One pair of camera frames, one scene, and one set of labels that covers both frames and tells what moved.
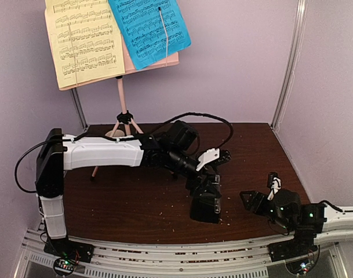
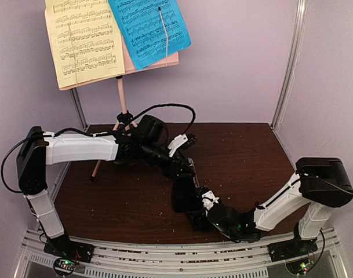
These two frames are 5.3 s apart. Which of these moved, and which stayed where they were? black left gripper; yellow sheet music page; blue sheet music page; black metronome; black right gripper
Moved: black right gripper; black metronome; black left gripper
Stayed: yellow sheet music page; blue sheet music page
